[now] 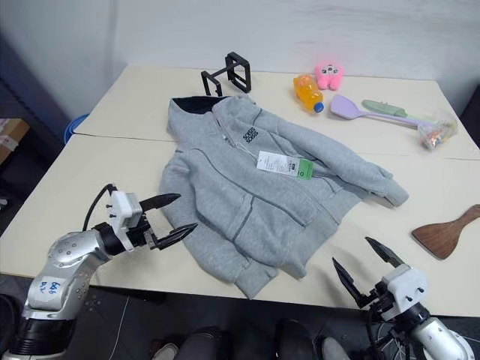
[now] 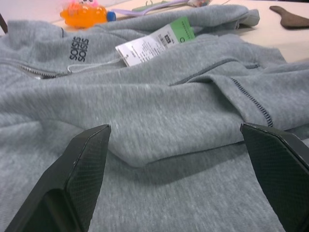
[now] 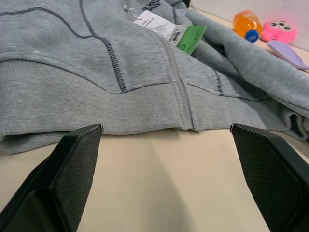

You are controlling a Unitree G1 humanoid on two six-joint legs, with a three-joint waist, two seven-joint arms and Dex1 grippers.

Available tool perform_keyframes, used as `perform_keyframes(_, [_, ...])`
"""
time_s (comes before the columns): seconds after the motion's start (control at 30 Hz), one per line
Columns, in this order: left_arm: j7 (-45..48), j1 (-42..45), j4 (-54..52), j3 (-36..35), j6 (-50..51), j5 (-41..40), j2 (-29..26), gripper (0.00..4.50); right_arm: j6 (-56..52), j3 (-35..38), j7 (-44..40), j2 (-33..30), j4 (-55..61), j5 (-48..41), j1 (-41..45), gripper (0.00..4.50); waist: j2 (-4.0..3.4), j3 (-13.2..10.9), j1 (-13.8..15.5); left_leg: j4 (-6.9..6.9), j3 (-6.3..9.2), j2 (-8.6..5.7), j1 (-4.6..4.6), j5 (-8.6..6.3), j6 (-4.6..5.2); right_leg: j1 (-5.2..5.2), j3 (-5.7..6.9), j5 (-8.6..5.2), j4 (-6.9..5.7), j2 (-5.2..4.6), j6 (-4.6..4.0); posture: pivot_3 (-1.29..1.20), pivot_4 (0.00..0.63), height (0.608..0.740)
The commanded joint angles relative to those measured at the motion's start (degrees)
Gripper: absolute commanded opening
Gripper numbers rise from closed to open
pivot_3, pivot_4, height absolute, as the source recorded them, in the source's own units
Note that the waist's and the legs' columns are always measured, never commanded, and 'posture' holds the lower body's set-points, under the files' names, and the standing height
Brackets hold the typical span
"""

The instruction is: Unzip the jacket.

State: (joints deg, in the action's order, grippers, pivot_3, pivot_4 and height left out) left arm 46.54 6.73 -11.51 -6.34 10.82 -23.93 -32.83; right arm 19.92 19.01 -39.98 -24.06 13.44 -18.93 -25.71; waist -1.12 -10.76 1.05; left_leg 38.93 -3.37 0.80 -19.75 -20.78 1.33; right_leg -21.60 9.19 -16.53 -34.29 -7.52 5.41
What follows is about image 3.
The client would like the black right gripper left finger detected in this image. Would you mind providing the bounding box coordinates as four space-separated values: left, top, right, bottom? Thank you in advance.
0 123 104 232

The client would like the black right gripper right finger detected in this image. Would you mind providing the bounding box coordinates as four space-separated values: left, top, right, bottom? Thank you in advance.
229 123 309 232

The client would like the orange bottle with blue cap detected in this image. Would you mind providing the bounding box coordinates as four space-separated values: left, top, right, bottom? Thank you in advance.
232 10 263 44

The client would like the white paper hang tag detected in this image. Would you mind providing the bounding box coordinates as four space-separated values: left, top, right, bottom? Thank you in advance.
133 10 189 46

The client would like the green paper hang tag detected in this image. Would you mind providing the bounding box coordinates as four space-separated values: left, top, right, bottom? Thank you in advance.
177 25 208 56

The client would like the pink plush toy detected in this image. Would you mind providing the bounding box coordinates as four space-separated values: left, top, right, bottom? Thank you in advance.
261 19 298 44

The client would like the grey zip-up sweatshirt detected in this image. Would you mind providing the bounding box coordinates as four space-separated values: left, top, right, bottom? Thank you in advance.
0 0 309 155

